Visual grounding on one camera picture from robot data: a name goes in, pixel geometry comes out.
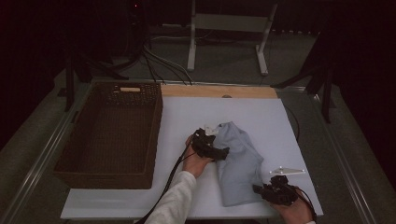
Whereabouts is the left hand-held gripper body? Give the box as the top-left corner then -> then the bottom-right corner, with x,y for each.
191,124 -> 220,160

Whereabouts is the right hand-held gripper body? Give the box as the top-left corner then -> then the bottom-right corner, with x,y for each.
264,166 -> 306,206

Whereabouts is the light blue tank top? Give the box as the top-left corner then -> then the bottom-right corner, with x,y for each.
212,120 -> 265,207

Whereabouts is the brown wicker basket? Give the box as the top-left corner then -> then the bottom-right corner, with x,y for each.
52,81 -> 163,190

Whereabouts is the person's left hand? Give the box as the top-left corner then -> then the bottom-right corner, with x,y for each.
181,135 -> 215,179

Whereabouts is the person's right hand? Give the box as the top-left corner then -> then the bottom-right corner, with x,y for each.
274,190 -> 316,224

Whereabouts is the white table mat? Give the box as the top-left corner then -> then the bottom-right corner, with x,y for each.
60,96 -> 324,220

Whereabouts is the light wooden board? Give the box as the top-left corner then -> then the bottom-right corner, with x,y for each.
161,84 -> 278,100

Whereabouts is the black metal stand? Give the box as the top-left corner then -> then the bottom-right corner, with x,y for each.
64,46 -> 130,113
270,31 -> 337,124

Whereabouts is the white power strip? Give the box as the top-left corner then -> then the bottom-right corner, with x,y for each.
161,22 -> 191,30

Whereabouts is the white metal stand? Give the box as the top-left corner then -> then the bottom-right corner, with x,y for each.
186,0 -> 279,77

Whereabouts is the dark equipment with red light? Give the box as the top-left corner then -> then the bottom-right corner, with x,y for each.
124,0 -> 149,60

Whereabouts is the right hand-held gripper cable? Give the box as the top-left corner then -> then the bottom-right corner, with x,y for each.
293,186 -> 318,222

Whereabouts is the thin black table cable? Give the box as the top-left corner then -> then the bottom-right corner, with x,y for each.
284,105 -> 301,142

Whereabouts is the grey floor cable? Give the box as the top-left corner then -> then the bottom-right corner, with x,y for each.
143,35 -> 195,86

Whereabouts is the black floor cable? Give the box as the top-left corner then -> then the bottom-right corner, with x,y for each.
141,50 -> 166,86

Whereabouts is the metal table frame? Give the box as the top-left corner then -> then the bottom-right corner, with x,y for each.
0,77 -> 379,224

